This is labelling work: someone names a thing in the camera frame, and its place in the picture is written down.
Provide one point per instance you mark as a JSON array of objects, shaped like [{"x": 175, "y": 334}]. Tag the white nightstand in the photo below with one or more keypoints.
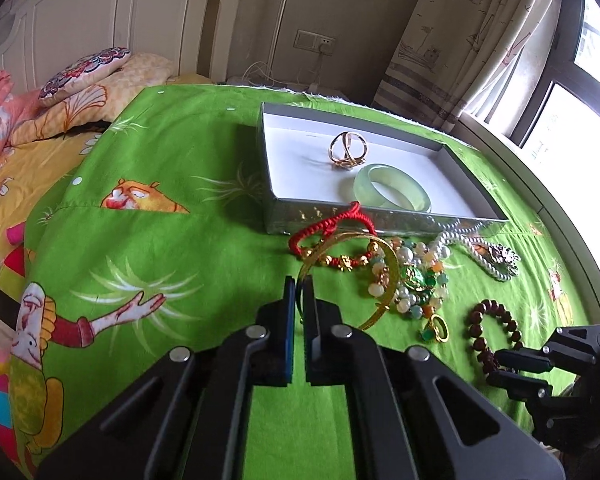
[{"x": 290, "y": 87}]

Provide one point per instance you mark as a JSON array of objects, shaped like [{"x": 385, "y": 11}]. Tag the white wall switch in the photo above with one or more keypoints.
[{"x": 306, "y": 40}]

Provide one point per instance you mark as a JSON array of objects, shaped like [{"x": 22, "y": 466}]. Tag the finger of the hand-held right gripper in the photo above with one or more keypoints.
[
  {"x": 522, "y": 361},
  {"x": 520, "y": 386}
]

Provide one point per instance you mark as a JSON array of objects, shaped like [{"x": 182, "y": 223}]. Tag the grey jewelry box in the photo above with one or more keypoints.
[{"x": 300, "y": 160}]

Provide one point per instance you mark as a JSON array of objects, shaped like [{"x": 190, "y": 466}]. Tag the pale green jade bangle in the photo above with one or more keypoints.
[{"x": 364, "y": 182}]

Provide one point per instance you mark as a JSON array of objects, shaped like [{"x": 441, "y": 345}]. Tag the dark framed window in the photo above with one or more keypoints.
[{"x": 585, "y": 135}]

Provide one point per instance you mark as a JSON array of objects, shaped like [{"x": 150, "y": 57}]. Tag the silver brooch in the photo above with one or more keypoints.
[{"x": 502, "y": 255}]

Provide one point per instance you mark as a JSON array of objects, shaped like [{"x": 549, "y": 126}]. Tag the floral embroidered pillow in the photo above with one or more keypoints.
[{"x": 85, "y": 72}]

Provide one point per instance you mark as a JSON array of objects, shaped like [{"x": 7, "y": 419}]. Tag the green gold-rimmed pendant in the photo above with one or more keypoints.
[{"x": 439, "y": 332}]

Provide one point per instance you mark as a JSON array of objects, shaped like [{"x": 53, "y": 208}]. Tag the gold bangle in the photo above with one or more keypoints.
[{"x": 377, "y": 319}]

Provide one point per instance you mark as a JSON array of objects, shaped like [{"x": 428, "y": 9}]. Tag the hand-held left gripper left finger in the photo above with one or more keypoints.
[{"x": 290, "y": 332}]

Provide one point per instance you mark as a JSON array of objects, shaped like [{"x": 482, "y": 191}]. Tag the white wooden headboard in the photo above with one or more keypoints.
[{"x": 105, "y": 15}]

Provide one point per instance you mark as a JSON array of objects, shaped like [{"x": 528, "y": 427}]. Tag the white slim rod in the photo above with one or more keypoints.
[{"x": 280, "y": 30}]

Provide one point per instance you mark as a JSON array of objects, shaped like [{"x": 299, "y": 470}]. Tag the green cartoon printed cloth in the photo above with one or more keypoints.
[{"x": 180, "y": 260}]

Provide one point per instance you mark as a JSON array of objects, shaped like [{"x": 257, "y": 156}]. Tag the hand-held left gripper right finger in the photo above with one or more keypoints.
[{"x": 310, "y": 332}]

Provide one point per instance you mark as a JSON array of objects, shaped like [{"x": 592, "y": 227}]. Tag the yellow patterned pillow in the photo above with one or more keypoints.
[{"x": 55, "y": 120}]

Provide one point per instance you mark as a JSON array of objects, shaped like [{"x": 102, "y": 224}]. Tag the white wall socket with plug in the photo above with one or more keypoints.
[{"x": 326, "y": 46}]

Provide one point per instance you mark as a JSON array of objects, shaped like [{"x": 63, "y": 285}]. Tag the printed beige curtain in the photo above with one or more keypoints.
[{"x": 455, "y": 35}]

